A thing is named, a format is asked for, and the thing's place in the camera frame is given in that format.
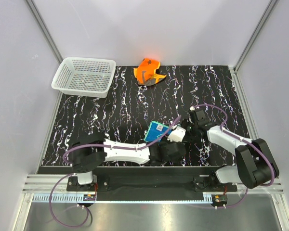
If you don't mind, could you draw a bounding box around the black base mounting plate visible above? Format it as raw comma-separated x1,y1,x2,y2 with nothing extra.
66,166,238,193

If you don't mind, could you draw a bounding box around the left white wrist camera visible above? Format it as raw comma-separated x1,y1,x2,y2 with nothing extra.
167,126,186,142

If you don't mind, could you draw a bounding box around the yellow blue crocodile towel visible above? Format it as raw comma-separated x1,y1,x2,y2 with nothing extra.
144,121,169,142

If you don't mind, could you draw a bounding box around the left small connector board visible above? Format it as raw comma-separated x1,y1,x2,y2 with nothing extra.
83,194,96,201

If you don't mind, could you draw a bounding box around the small connector board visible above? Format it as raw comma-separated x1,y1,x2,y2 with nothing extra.
213,194,228,204
83,194,96,201

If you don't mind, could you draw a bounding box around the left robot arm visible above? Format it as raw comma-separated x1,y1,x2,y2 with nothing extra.
64,139,186,191

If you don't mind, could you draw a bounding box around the white perforated plastic basket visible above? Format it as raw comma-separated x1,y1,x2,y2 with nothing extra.
51,57,116,98

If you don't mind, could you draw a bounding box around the right small connector board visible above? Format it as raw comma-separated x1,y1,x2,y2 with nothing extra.
213,194,228,204

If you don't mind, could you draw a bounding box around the orange grey towel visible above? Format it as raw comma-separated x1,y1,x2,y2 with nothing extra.
133,58,166,86

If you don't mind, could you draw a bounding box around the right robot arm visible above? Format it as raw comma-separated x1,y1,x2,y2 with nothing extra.
181,107,280,191

